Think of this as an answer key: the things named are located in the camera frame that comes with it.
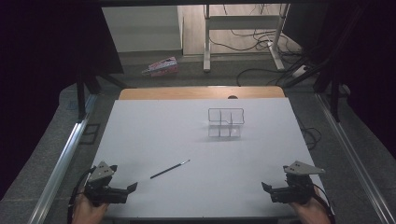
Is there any person's right hand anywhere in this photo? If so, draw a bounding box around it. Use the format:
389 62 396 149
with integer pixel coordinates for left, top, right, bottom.
289 186 332 224

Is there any clear acrylic organizer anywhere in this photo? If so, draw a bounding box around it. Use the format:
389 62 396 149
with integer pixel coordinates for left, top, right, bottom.
207 107 246 139

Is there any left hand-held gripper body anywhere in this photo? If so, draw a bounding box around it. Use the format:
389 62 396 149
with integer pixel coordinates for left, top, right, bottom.
83 161 130 207

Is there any thin black cable beside table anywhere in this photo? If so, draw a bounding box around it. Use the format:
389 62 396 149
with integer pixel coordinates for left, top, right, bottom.
295 116 322 151

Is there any black metal stand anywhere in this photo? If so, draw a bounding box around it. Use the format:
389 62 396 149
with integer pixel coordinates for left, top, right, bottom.
76 69 132 122

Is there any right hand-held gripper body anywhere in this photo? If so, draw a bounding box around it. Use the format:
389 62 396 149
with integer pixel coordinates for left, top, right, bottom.
270 160 326 205

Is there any white metal desk frame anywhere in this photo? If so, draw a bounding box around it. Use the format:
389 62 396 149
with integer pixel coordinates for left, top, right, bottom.
203 3 290 73

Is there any white cabinet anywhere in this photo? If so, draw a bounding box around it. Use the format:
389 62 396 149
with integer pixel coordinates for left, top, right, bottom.
102 5 185 53

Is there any white power strip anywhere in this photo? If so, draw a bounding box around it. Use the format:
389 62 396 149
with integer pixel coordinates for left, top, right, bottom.
291 64 309 78

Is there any black looped floor cable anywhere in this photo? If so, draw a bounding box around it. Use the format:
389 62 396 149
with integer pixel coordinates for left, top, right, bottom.
235 67 294 87

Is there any thin black pen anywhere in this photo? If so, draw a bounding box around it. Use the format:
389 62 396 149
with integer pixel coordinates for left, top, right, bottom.
149 159 191 180

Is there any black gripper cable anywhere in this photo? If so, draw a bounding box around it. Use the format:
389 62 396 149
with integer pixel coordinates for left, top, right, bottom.
312 183 336 224
67 166 96 224

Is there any black cable under desk frame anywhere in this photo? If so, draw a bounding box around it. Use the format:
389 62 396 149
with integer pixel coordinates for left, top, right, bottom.
208 29 281 52

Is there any pink patterned box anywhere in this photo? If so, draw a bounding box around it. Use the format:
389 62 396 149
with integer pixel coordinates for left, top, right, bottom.
141 56 180 77

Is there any aluminium rail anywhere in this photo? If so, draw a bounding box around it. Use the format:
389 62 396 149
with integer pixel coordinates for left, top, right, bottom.
29 92 99 224
315 92 396 224

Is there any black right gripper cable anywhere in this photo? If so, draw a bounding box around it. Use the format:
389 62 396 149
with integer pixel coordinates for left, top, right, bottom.
312 183 336 224

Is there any person's left hand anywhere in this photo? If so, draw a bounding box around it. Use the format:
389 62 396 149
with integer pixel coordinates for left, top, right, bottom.
72 190 110 224

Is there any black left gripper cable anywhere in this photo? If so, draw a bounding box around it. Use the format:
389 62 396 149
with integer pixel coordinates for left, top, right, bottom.
67 166 96 224

